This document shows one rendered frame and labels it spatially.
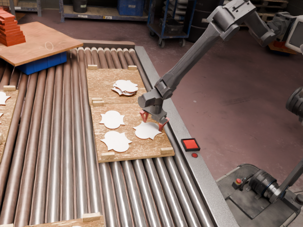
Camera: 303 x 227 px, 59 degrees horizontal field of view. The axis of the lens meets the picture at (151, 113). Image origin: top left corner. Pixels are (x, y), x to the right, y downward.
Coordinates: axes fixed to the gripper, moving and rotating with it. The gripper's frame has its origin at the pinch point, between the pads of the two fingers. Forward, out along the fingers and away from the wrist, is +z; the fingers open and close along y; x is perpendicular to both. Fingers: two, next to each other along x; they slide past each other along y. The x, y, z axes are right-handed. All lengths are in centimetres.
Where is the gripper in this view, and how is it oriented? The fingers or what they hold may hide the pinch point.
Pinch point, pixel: (152, 125)
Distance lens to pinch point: 135.2
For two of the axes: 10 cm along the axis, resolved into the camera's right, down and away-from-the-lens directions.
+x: 5.9, -4.1, 7.0
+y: 8.0, 4.4, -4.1
